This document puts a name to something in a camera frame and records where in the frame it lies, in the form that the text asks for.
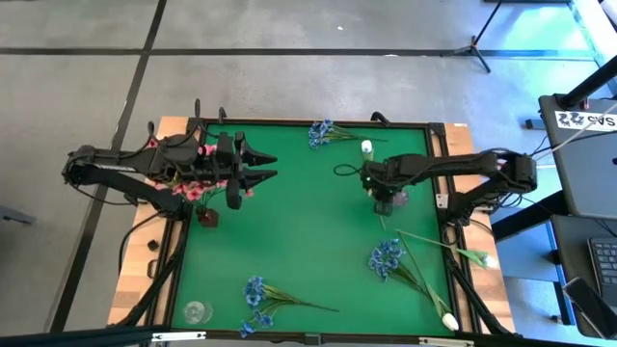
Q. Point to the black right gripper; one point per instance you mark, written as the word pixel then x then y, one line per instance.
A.
pixel 381 176

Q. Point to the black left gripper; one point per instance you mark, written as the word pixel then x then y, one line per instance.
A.
pixel 233 164

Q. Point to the small purple glass vase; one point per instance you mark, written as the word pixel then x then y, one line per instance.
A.
pixel 402 200

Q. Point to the blue flower bunch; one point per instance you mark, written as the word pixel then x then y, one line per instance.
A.
pixel 385 255
pixel 319 132
pixel 253 289

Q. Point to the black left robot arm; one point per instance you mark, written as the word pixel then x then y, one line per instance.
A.
pixel 159 159

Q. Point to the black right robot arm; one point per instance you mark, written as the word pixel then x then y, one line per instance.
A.
pixel 458 164

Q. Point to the dark red vase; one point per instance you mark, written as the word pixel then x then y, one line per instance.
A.
pixel 208 218

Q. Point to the clear glass vase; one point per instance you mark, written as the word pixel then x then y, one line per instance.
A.
pixel 196 312

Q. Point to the green table mat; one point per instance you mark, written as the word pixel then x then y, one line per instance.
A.
pixel 308 241

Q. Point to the small black knob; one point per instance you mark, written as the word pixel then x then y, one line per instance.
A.
pixel 152 245

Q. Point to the black tripod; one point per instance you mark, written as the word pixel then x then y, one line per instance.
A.
pixel 474 48

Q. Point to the small dark floor box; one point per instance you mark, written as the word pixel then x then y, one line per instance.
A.
pixel 535 124

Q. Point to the grey laptop with sticker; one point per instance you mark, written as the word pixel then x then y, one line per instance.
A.
pixel 588 168

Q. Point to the black slanted pole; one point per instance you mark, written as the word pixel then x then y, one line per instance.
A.
pixel 590 82

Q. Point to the black smartphone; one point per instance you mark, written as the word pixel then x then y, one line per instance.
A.
pixel 585 301

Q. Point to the black laptop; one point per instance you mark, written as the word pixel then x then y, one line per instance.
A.
pixel 605 270

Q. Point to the grey floor object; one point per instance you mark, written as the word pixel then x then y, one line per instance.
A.
pixel 17 215

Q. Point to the black rig bar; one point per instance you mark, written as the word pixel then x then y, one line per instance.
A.
pixel 72 339

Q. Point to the small white bracket plate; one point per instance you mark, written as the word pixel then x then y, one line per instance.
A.
pixel 442 201

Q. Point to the long silver bracket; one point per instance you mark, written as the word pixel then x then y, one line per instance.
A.
pixel 446 341
pixel 178 336

